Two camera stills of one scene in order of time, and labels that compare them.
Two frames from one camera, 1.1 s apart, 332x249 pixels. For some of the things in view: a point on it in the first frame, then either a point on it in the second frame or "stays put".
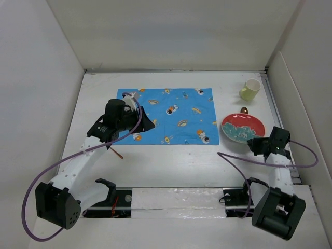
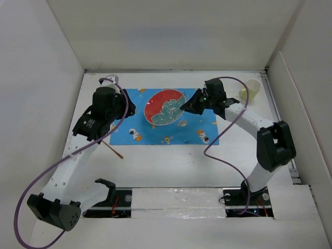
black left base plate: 118,205 stays put
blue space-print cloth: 181,116 stays put
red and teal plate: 241,127 -> 163,107
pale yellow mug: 250,90 stays put
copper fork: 121,156 stays put
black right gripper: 253,144 -> 191,105
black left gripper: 145,124 -> 121,98
